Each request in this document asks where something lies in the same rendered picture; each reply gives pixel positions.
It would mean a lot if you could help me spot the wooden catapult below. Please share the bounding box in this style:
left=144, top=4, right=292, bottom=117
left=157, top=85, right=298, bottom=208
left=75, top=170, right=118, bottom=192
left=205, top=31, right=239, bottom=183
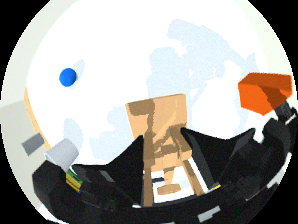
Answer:
left=125, top=93, right=206, bottom=208

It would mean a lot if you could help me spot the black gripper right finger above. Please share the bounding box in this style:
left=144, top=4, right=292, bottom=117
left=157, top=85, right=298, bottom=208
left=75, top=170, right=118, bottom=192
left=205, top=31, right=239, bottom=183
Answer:
left=180, top=127, right=257, bottom=190

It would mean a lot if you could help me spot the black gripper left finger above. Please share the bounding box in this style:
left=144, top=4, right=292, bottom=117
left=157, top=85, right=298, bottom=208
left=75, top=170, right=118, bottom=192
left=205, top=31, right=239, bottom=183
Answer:
left=71, top=135, right=145, bottom=205

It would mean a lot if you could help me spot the white cup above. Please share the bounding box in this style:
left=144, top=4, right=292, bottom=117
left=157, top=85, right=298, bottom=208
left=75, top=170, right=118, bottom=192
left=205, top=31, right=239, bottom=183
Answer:
left=44, top=137, right=78, bottom=173

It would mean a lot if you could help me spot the blue ball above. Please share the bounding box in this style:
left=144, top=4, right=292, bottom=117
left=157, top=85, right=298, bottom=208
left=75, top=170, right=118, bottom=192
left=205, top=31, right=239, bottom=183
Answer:
left=59, top=68, right=77, bottom=87

